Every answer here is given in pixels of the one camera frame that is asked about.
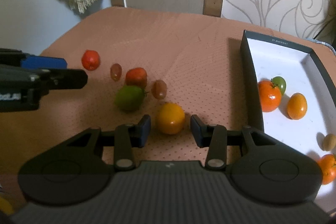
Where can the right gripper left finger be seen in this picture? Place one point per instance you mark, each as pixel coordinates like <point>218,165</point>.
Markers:
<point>128,136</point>

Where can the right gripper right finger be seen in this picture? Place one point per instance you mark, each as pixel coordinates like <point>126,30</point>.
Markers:
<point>213,137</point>

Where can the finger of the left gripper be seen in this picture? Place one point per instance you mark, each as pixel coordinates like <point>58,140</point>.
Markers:
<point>42,62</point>
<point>59,79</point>

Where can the large red apple fruit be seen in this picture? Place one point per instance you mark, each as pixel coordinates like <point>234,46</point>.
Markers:
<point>90,60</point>

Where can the large green tomato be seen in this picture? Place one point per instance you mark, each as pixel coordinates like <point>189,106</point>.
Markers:
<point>129,98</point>

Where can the yellow orange kumquat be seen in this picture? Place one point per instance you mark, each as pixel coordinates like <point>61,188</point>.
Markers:
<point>297,106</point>
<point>170,119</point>

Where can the small red apple fruit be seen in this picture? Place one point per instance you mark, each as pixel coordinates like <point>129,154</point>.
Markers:
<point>136,77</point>

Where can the orange tangerine with stem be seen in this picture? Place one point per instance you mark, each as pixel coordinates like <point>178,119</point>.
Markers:
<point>270,96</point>

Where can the small green tomato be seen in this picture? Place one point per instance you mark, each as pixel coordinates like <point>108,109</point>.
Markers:
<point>279,82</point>

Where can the reddish grape near right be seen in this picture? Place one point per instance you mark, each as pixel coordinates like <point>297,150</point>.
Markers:
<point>159,89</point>

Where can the reddish grape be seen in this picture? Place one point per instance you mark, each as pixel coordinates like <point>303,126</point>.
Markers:
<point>116,72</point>
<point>159,89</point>

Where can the reddish grape near centre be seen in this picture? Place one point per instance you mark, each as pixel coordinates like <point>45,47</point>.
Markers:
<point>116,72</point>

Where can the salmon dotted tablecloth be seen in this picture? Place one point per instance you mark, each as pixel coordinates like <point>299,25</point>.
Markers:
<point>197,56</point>

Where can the black white shallow box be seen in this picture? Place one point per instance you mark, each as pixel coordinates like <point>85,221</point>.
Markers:
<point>306,113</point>

